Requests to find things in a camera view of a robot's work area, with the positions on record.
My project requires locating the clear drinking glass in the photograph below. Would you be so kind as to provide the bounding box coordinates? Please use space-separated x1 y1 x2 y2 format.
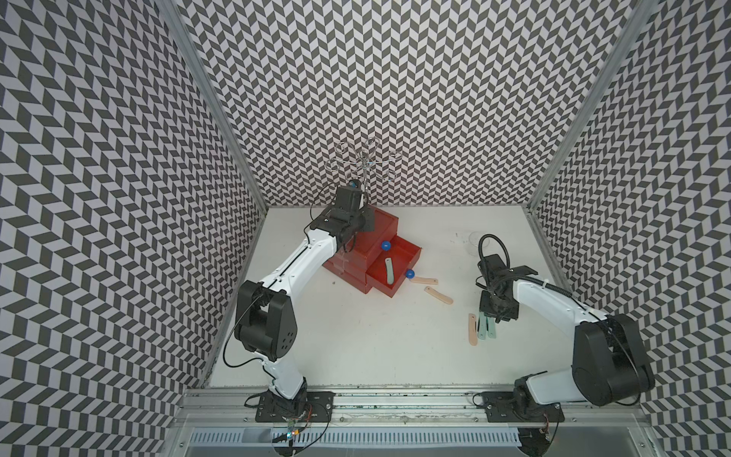
457 232 484 257

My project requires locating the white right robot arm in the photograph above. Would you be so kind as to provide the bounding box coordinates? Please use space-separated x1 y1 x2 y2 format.
476 254 656 407

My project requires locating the red plastic drawer cabinet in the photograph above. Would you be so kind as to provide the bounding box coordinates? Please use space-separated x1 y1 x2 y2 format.
323 207 399 293

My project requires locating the aluminium corner post left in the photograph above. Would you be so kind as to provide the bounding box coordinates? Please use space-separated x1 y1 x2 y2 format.
155 0 268 214

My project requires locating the pink folding knife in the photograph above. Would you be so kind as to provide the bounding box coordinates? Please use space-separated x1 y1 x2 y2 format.
468 313 479 347
410 276 439 286

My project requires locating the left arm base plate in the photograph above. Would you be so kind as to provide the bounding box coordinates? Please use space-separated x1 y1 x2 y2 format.
255 390 335 424

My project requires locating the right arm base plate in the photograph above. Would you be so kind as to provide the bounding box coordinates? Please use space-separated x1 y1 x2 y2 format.
480 390 565 424

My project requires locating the chrome wire stand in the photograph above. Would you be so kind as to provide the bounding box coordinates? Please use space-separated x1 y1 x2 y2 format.
325 136 403 203

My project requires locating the aluminium corner post right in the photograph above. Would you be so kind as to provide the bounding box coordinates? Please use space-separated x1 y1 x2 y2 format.
525 0 660 214

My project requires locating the aluminium corner post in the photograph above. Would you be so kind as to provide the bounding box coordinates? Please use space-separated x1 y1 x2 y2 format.
525 0 660 214
155 0 268 214

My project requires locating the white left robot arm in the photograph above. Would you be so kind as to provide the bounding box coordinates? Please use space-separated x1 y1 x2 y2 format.
232 179 374 401

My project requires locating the pink folding knife angled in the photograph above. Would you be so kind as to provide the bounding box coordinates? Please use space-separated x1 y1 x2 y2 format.
425 286 454 305

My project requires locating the mint folding knife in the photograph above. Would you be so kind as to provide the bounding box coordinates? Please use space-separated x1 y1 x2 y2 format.
487 318 497 339
477 313 488 340
385 257 395 286

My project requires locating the aluminium front rail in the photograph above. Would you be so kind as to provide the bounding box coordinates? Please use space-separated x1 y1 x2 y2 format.
171 385 650 428

